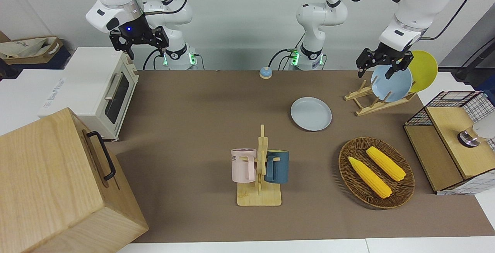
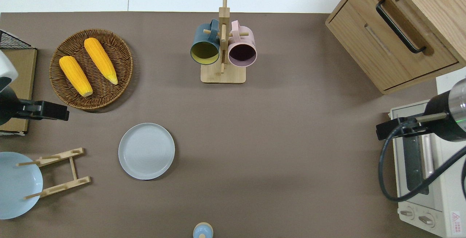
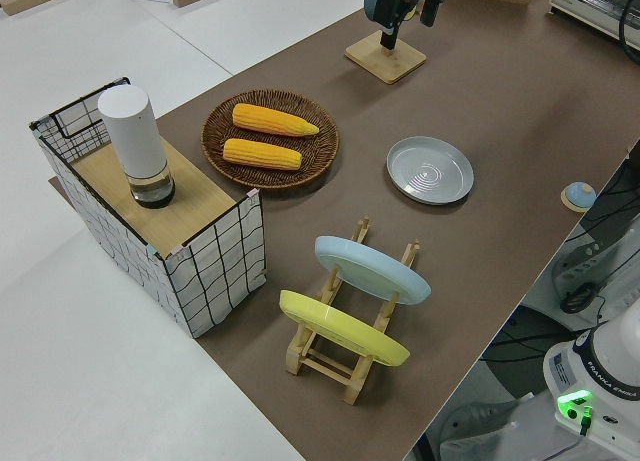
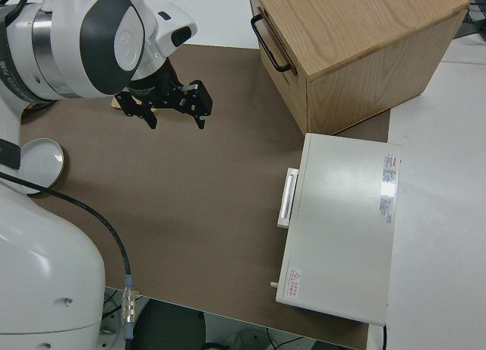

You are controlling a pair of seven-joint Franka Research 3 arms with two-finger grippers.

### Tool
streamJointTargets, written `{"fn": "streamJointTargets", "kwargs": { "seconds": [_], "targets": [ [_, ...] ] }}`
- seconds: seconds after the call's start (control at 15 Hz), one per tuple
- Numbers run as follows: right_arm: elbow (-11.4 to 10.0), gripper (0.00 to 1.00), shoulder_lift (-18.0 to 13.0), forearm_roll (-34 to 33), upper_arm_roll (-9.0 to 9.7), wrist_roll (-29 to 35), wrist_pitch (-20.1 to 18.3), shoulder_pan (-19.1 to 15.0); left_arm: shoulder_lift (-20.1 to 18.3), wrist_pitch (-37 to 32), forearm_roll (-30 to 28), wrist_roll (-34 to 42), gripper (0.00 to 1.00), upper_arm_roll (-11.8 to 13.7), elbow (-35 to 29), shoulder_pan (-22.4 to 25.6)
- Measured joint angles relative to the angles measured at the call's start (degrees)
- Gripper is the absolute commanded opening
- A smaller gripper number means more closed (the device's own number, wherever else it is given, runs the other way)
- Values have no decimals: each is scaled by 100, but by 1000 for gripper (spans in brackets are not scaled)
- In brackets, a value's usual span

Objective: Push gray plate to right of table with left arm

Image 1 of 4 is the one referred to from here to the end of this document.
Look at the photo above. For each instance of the light blue plate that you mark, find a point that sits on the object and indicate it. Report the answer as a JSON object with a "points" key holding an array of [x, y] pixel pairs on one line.
{"points": [[392, 86]]}

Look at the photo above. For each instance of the wooden mug tree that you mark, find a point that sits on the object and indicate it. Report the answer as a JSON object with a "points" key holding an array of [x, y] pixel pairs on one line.
{"points": [[259, 197]]}

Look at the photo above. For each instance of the yellow corn cob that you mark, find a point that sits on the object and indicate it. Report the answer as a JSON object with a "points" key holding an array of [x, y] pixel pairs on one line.
{"points": [[369, 177], [386, 164]]}

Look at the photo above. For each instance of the white toaster oven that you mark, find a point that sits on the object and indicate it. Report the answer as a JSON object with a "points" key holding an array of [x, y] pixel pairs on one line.
{"points": [[85, 82]]}

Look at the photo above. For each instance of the brown cardboard box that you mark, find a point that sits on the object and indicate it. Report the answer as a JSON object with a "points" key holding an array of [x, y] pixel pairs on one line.
{"points": [[58, 53]]}

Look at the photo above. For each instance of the brown wicker basket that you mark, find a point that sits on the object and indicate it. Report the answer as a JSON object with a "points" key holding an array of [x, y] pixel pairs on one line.
{"points": [[350, 168]]}

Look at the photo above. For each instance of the brown table mat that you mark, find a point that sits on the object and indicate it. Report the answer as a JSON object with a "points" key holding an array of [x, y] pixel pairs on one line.
{"points": [[193, 129]]}

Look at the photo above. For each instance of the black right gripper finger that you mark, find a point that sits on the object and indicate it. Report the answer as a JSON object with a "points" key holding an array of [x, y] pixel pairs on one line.
{"points": [[116, 40], [161, 38]]}

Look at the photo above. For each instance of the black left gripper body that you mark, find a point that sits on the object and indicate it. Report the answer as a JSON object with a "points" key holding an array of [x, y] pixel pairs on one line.
{"points": [[388, 55]]}

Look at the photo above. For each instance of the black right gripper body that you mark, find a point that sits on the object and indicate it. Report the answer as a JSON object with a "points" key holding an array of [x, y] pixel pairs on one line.
{"points": [[135, 32]]}

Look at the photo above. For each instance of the yellow plate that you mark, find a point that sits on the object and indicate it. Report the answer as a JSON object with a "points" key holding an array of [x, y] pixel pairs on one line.
{"points": [[424, 69]]}

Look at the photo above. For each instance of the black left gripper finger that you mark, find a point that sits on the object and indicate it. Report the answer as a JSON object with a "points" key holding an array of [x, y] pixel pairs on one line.
{"points": [[365, 59], [404, 62]]}

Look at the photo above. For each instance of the blue service bell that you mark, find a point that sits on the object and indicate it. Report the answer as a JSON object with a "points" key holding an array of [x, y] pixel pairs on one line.
{"points": [[265, 73]]}

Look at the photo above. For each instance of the dark teal mug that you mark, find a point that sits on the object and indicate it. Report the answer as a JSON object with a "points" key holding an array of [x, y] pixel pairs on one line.
{"points": [[279, 168]]}

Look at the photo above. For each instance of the gray round plate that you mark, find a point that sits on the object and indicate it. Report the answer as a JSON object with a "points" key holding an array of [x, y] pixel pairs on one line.
{"points": [[311, 114]]}

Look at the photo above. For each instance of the pink mug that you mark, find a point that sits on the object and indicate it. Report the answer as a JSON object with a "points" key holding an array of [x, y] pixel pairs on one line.
{"points": [[241, 166]]}

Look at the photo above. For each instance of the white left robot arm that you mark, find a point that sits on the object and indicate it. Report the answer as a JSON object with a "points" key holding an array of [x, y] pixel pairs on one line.
{"points": [[321, 13]]}

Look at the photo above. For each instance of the black background pole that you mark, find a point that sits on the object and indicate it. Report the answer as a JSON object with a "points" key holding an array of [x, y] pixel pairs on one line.
{"points": [[475, 61]]}

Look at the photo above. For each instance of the wooden plate rack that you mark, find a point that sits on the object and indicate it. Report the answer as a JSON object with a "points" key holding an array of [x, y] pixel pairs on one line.
{"points": [[371, 109]]}

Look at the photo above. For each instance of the white paper bag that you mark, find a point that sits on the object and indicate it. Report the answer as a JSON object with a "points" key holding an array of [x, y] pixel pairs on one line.
{"points": [[23, 48]]}

